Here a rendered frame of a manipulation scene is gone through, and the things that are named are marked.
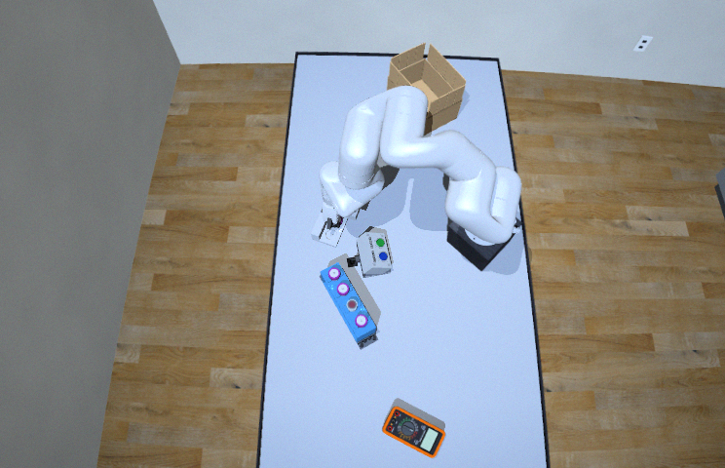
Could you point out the blue tube rack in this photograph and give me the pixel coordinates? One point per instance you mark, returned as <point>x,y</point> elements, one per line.
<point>348,317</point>

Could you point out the orange digital multimeter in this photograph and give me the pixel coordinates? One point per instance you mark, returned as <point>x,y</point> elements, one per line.
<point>413,431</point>

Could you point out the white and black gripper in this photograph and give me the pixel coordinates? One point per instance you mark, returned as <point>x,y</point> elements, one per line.
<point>330,214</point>

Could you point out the light grey button panel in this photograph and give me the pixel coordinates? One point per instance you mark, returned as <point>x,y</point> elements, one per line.
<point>373,255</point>

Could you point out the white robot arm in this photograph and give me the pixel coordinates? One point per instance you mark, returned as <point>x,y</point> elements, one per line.
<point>393,123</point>

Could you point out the brown cardboard box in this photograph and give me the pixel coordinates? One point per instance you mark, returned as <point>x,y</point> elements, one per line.
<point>430,76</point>

